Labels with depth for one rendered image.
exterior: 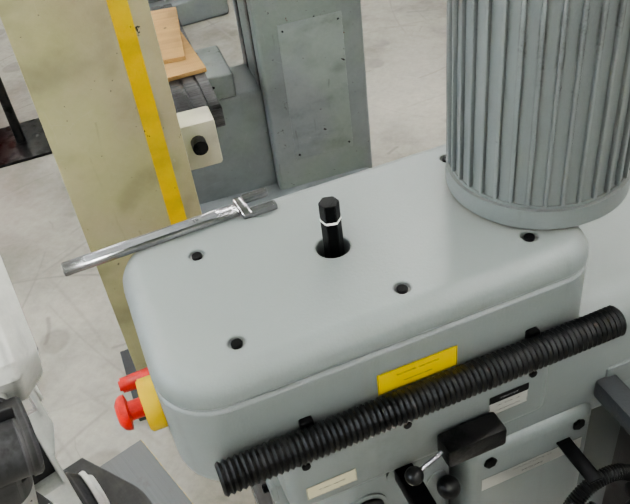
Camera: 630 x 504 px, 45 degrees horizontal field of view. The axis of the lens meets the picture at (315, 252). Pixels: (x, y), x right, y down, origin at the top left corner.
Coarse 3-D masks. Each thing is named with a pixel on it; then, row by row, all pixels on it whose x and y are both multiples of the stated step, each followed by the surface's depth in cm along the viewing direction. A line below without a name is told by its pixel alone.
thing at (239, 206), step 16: (256, 192) 89; (224, 208) 87; (240, 208) 87; (256, 208) 86; (272, 208) 87; (176, 224) 86; (192, 224) 85; (208, 224) 86; (128, 240) 84; (144, 240) 84; (160, 240) 84; (80, 256) 83; (96, 256) 83; (112, 256) 83; (64, 272) 81
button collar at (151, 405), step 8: (136, 384) 83; (144, 384) 82; (152, 384) 82; (144, 392) 82; (152, 392) 82; (144, 400) 81; (152, 400) 81; (144, 408) 81; (152, 408) 81; (160, 408) 81; (152, 416) 81; (160, 416) 82; (152, 424) 82; (160, 424) 82
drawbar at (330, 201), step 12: (324, 204) 77; (336, 204) 77; (324, 216) 77; (336, 216) 77; (324, 228) 79; (336, 228) 78; (324, 240) 80; (336, 240) 79; (324, 252) 81; (336, 252) 80
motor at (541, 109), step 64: (448, 0) 73; (512, 0) 66; (576, 0) 64; (448, 64) 77; (512, 64) 69; (576, 64) 67; (448, 128) 82; (512, 128) 73; (576, 128) 72; (512, 192) 77; (576, 192) 76
